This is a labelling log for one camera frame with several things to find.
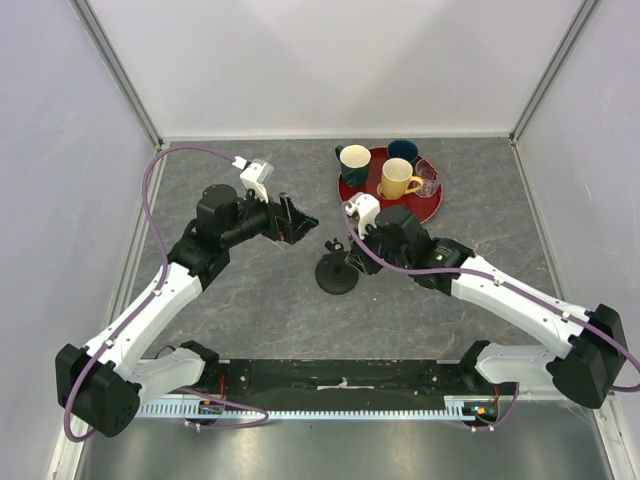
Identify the green mug cream inside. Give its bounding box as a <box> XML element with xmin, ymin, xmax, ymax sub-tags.
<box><xmin>335</xmin><ymin>145</ymin><xmax>371</xmax><ymax>188</ymax></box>

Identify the left aluminium frame post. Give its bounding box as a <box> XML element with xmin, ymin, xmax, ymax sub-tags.
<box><xmin>70</xmin><ymin>0</ymin><xmax>164</xmax><ymax>149</ymax></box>

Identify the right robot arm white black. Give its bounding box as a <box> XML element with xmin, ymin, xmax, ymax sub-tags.
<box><xmin>342</xmin><ymin>195</ymin><xmax>639</xmax><ymax>409</ymax></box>

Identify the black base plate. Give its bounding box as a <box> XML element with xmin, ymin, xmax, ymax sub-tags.
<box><xmin>195</xmin><ymin>359</ymin><xmax>497</xmax><ymax>411</ymax></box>

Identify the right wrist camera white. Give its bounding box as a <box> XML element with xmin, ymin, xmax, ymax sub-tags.
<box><xmin>346</xmin><ymin>193</ymin><xmax>380</xmax><ymax>240</ymax></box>

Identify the dark blue mug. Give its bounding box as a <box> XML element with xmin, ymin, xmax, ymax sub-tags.
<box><xmin>386</xmin><ymin>139</ymin><xmax>419</xmax><ymax>166</ymax></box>

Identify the aluminium frame post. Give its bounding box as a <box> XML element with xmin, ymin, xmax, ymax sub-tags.
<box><xmin>70</xmin><ymin>0</ymin><xmax>164</xmax><ymax>149</ymax></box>
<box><xmin>509</xmin><ymin>0</ymin><xmax>600</xmax><ymax>146</ymax></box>

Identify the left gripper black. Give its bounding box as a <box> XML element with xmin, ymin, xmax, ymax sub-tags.
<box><xmin>222</xmin><ymin>183</ymin><xmax>318</xmax><ymax>248</ymax></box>

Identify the clear glass cup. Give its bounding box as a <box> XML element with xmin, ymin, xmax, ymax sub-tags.
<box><xmin>414</xmin><ymin>159</ymin><xmax>441</xmax><ymax>198</ymax></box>

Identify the yellow mug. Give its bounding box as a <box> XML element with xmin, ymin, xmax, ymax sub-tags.
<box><xmin>377</xmin><ymin>158</ymin><xmax>424</xmax><ymax>200</ymax></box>

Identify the round red tray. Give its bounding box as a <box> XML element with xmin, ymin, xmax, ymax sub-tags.
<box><xmin>338</xmin><ymin>147</ymin><xmax>444</xmax><ymax>223</ymax></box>

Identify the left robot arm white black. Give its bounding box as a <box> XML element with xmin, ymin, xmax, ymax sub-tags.
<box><xmin>55</xmin><ymin>184</ymin><xmax>319</xmax><ymax>442</ymax></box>

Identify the black phone stand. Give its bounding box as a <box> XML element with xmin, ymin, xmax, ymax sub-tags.
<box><xmin>315</xmin><ymin>238</ymin><xmax>359</xmax><ymax>295</ymax></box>

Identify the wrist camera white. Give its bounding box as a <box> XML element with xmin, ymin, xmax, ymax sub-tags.
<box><xmin>240</xmin><ymin>160</ymin><xmax>274</xmax><ymax>203</ymax></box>
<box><xmin>346</xmin><ymin>193</ymin><xmax>380</xmax><ymax>240</ymax></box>

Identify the right aluminium frame post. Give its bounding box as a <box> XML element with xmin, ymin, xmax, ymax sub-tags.
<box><xmin>509</xmin><ymin>0</ymin><xmax>600</xmax><ymax>146</ymax></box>

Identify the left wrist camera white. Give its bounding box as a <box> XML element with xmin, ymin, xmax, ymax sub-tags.
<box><xmin>240</xmin><ymin>160</ymin><xmax>274</xmax><ymax>203</ymax></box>

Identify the slotted cable duct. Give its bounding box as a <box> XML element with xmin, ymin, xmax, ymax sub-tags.
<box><xmin>136</xmin><ymin>394</ymin><xmax>498</xmax><ymax>422</ymax></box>

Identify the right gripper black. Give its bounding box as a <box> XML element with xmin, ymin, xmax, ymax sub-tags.
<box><xmin>346</xmin><ymin>217</ymin><xmax>411</xmax><ymax>276</ymax></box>

